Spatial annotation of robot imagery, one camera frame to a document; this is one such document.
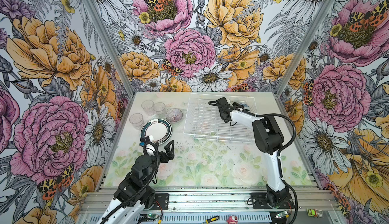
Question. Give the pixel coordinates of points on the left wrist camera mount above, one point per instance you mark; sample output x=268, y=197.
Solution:
x=149, y=147

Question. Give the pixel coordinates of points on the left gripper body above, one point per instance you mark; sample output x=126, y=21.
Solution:
x=165, y=158

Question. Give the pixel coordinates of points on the white wire dish rack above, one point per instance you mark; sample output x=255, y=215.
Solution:
x=204, y=122

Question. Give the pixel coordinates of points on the yellow handled screwdriver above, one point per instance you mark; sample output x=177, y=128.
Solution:
x=210, y=220

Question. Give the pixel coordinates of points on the pink round object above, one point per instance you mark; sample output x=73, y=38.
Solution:
x=232, y=219

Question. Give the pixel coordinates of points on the blue white porcelain bowl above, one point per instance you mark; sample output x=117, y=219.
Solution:
x=244, y=105

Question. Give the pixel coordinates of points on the small green display device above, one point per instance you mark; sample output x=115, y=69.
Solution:
x=315, y=213

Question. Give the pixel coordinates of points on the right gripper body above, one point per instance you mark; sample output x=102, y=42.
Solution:
x=222, y=116

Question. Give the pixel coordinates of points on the green rimmed plate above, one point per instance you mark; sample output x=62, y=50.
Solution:
x=159, y=129

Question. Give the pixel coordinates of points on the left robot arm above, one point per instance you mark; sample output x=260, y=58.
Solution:
x=116, y=213

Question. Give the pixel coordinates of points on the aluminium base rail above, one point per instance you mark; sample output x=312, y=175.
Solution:
x=215, y=199

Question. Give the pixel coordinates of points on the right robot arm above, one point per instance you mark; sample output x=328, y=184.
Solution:
x=269, y=140

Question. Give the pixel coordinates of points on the clear glass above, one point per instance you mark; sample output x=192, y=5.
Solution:
x=148, y=107
x=137, y=121
x=159, y=109

